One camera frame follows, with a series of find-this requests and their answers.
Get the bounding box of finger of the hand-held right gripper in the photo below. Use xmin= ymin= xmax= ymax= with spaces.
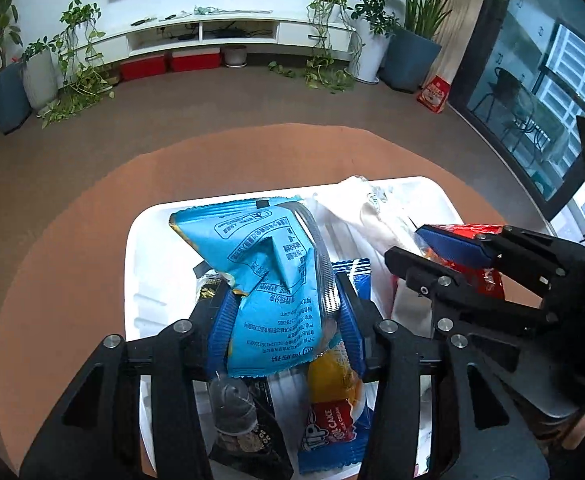
xmin=385 ymin=246 xmax=559 ymax=342
xmin=415 ymin=223 xmax=585 ymax=306

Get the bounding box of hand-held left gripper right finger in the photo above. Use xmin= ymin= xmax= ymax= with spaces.
xmin=335 ymin=272 xmax=548 ymax=480

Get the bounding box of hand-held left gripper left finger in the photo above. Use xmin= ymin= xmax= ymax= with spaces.
xmin=20 ymin=285 xmax=238 ymax=480

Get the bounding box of red snack packet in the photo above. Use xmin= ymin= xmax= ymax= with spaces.
xmin=417 ymin=224 xmax=511 ymax=301

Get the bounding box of long white snack packet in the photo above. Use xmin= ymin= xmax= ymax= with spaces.
xmin=307 ymin=175 xmax=438 ymax=338

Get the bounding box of light blue snack packet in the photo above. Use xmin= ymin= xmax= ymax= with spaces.
xmin=169 ymin=195 xmax=346 ymax=378

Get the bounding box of white foam tray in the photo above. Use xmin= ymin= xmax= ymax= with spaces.
xmin=122 ymin=175 xmax=581 ymax=480

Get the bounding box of dark blue cake packet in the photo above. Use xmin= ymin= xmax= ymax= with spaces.
xmin=297 ymin=259 xmax=373 ymax=476

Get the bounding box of black snack packet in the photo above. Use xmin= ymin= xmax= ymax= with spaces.
xmin=195 ymin=277 xmax=293 ymax=480

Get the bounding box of red bag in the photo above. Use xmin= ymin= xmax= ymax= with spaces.
xmin=417 ymin=76 xmax=451 ymax=113

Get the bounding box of black balcony chair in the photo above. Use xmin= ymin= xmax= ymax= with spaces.
xmin=473 ymin=67 xmax=533 ymax=131

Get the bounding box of large-leaved plant in blue pot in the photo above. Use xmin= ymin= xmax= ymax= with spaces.
xmin=380 ymin=0 xmax=508 ymax=92

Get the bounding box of plant in white pot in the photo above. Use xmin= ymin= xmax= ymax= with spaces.
xmin=350 ymin=0 xmax=401 ymax=83

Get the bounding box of glass balcony door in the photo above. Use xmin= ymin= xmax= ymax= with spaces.
xmin=447 ymin=0 xmax=585 ymax=241

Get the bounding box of white television cabinet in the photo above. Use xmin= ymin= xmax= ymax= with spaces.
xmin=65 ymin=10 xmax=356 ymax=68

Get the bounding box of small white flower pot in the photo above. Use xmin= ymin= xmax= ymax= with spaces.
xmin=222 ymin=45 xmax=248 ymax=67

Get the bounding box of trailing vine plant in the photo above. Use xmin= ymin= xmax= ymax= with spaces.
xmin=42 ymin=0 xmax=116 ymax=128

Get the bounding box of plant in grey pot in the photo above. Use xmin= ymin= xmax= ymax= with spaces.
xmin=22 ymin=37 xmax=60 ymax=111

